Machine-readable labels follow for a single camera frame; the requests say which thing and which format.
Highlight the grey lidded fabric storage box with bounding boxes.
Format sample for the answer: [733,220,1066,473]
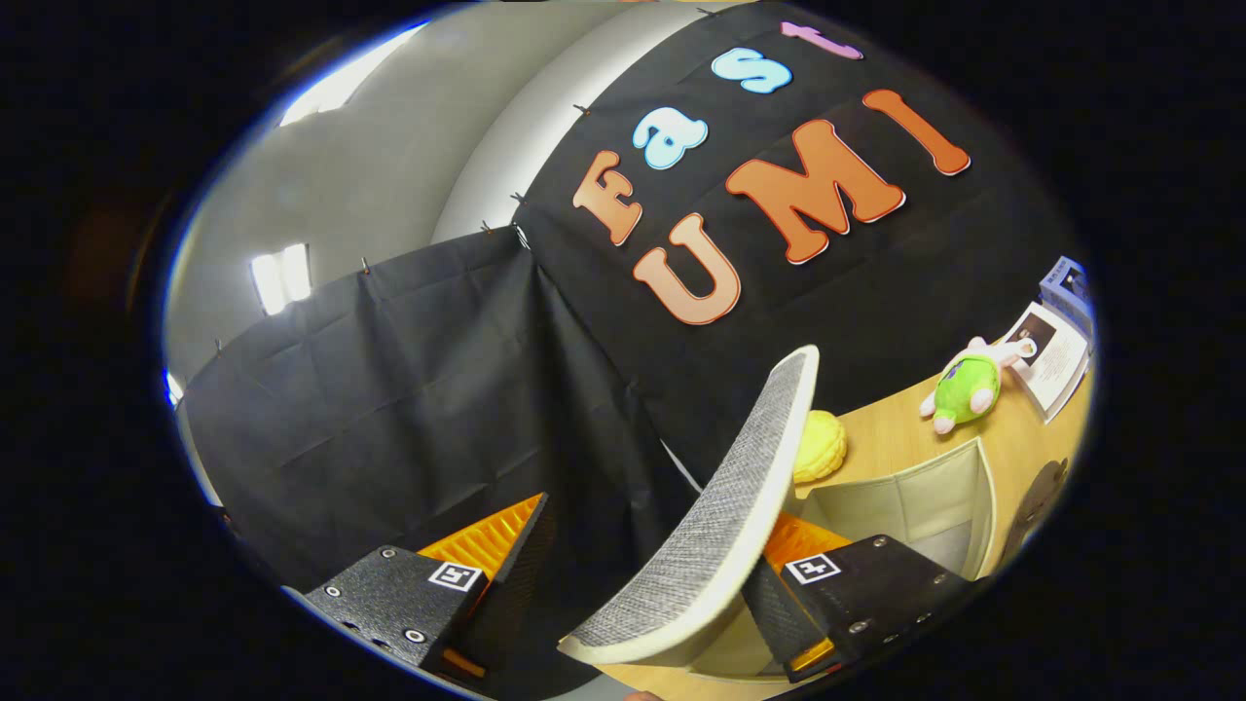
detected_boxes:
[558,346,1001,683]

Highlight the white book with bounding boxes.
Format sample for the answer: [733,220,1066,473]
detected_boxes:
[1003,302,1091,424]

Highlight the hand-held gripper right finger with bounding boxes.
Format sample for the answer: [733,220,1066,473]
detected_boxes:
[742,511,974,684]

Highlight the green and pink plush toy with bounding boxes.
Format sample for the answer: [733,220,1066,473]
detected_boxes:
[920,336,1038,435]

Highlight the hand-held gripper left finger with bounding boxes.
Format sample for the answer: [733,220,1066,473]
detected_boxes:
[282,492,558,683]

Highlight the blue book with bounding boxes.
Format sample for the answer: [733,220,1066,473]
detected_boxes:
[1039,256,1093,337]

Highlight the brown fuzzy shoe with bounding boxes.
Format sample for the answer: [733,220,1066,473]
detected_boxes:
[1001,458,1070,561]

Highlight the yellow round plush toy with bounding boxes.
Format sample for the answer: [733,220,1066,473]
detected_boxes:
[790,410,848,485]

